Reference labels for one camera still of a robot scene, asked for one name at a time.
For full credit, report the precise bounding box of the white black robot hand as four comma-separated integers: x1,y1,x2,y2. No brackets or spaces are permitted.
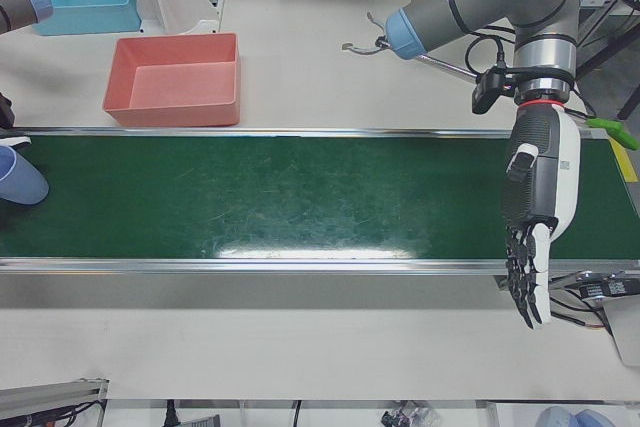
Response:
501,99,584,332
0,129,32,149

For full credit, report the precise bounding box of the light blue plastic cup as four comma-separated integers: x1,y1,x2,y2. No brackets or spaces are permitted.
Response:
0,143,50,206

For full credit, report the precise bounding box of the pink plastic box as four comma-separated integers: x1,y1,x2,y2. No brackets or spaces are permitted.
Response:
102,32,242,128

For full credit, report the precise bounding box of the black labelled module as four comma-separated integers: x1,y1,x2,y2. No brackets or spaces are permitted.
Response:
549,269,640,301

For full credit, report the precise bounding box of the grey metal housing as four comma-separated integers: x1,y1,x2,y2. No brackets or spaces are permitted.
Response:
602,291,640,368

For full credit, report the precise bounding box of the green conveyor belt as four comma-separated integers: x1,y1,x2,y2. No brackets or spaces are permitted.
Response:
0,126,640,311

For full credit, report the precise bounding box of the clear bag of screws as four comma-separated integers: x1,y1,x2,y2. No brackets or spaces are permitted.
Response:
381,400,442,427

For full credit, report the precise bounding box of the metal reacher grabber green handle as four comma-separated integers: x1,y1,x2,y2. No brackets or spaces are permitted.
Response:
342,10,640,151

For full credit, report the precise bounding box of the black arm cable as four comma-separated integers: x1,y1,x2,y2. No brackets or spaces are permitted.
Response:
463,32,516,76

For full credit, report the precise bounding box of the aluminium frame bar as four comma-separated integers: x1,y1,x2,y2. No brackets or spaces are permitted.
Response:
0,375,111,427

